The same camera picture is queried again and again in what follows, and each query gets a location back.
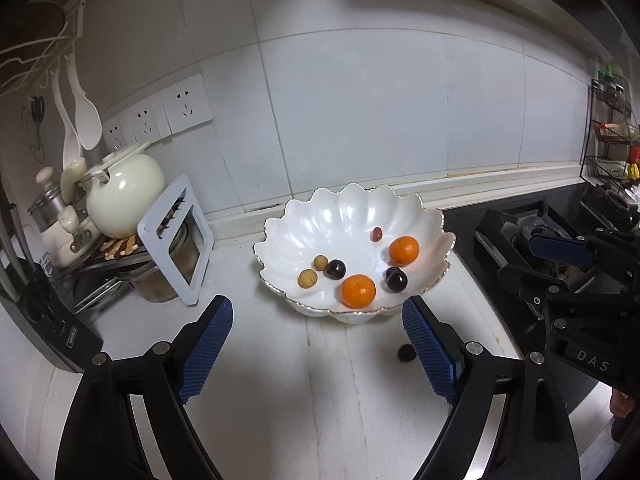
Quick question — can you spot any person's right hand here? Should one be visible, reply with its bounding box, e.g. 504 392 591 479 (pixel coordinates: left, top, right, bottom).
609 389 634 419

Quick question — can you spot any cream ceramic teapot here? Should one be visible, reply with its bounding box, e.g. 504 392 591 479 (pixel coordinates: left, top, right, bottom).
80 141 167 238

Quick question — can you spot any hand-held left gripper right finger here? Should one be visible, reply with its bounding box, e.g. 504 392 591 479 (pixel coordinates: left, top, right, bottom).
401 296 583 480

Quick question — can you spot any black wire spice rack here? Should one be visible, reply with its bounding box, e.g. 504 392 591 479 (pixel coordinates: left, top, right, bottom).
580 62 640 196

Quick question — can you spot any black hanging tool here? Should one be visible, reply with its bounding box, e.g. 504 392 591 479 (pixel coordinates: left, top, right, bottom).
22 95 48 151

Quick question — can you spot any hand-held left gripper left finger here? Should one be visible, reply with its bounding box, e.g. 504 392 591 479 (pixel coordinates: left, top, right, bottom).
54 295 235 480

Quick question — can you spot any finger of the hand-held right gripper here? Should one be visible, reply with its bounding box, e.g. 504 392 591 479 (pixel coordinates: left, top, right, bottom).
497 260 608 322
529 227 640 269

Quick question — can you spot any orange tangerine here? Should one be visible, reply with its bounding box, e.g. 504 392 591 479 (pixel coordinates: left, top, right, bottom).
388 235 421 267
341 274 377 310

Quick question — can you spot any cream ceramic spoon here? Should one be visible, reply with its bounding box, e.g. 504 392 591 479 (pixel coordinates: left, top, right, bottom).
60 157 88 196

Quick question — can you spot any wooden slat trivet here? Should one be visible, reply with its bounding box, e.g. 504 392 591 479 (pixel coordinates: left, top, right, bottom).
102 210 183 261

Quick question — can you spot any white wall outlet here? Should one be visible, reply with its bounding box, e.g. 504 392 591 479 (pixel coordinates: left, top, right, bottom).
160 74 215 135
101 115 135 151
127 97 168 143

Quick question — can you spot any glass jar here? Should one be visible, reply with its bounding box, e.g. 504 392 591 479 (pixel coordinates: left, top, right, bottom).
131 225 201 305

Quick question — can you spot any white rice paddle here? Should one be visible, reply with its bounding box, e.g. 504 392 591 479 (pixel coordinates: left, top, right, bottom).
50 72 83 171
65 50 103 151

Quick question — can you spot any white storage rack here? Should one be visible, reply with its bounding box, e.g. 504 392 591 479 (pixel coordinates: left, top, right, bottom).
50 174 216 311

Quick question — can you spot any black gas stove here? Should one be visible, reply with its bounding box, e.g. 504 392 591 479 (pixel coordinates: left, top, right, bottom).
442 185 640 416

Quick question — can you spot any white scalloped bowl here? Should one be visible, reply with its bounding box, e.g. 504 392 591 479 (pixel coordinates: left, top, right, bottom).
252 183 456 325

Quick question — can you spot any steel pot with cream knob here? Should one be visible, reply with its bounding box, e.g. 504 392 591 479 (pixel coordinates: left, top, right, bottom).
27 166 68 233

